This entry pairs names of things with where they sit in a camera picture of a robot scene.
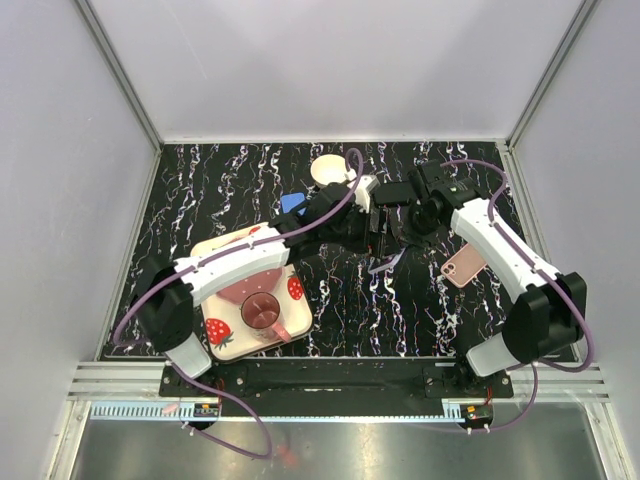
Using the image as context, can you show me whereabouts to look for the lilac cased phone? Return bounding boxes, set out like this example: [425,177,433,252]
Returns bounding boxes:
[368,249,405,275]

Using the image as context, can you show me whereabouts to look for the blue phone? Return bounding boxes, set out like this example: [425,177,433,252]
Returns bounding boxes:
[280,192,307,217]

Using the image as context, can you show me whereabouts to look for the pink phone case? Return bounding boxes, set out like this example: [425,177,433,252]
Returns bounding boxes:
[441,243,487,288]

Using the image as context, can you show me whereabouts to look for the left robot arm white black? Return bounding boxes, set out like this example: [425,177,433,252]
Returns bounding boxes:
[128,224,313,396]

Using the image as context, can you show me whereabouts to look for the pink glass mug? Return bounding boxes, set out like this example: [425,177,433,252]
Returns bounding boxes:
[240,293,292,343]

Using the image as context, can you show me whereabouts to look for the cream bowl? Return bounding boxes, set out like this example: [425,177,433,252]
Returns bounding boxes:
[310,154,349,188]

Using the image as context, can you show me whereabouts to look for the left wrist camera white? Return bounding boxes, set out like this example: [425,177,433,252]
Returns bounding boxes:
[353,175,380,213]

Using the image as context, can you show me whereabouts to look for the pink dotted plate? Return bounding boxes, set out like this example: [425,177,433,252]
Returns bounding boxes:
[216,268,283,305]

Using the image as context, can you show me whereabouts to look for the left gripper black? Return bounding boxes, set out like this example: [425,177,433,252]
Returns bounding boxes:
[322,204,401,260]

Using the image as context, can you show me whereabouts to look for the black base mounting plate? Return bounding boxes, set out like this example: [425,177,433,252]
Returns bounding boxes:
[158,357,516,419]

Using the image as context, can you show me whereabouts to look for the black phone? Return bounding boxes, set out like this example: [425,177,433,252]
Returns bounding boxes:
[372,181,417,207]

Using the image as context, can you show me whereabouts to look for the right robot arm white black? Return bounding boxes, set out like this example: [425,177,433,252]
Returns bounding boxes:
[404,161,593,397]

